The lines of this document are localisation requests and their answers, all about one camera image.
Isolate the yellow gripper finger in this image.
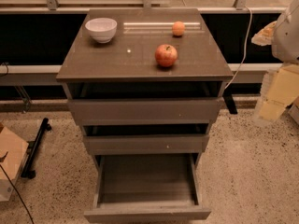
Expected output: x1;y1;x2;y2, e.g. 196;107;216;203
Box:
251;21;277;46
253;63;299;123

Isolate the red apple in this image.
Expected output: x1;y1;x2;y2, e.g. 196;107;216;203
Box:
155;44;178;67

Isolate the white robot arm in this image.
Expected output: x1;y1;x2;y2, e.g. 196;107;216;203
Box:
251;0;299;127

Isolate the grey top drawer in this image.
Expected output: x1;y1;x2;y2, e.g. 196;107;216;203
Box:
68;99;221;126

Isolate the grey middle drawer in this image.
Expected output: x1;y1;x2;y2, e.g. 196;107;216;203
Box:
83;134;209;155

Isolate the grey drawer cabinet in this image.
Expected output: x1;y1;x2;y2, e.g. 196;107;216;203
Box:
55;7;235;161

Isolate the open grey bottom drawer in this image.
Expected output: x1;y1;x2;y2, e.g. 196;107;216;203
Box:
84;154;210;223

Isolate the small orange fruit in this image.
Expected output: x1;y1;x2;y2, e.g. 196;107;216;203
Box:
172;21;185;36

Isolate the white ceramic bowl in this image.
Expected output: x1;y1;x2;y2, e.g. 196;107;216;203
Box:
85;18;118;43

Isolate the black metal stand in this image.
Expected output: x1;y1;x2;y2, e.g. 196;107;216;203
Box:
21;118;51;179

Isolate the cardboard box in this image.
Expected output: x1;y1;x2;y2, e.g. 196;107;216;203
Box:
0;124;28;202

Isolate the white cable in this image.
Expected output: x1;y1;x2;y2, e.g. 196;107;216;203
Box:
223;6;254;91

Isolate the thin black cable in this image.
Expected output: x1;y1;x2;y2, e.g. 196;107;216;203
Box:
0;163;36;224

